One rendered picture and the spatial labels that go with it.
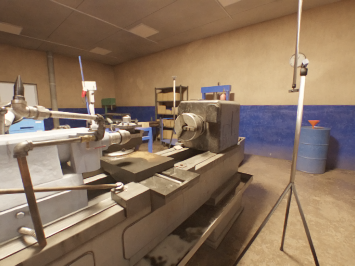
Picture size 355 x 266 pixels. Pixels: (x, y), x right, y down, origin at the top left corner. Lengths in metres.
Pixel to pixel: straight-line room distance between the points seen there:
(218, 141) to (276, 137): 3.32
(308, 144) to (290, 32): 2.59
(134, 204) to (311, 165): 3.69
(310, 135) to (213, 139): 2.69
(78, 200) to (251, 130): 4.49
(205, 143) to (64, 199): 1.22
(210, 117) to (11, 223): 1.35
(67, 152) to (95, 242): 0.39
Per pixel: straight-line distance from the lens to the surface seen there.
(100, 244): 0.87
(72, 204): 0.83
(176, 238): 1.29
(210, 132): 1.58
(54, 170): 0.82
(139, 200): 0.83
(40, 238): 0.73
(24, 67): 8.14
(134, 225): 0.93
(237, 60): 5.14
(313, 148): 4.03
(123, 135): 1.00
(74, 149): 0.83
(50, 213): 0.82
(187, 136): 1.48
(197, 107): 1.64
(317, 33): 4.95
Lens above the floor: 1.26
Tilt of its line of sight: 9 degrees down
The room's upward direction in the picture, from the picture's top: straight up
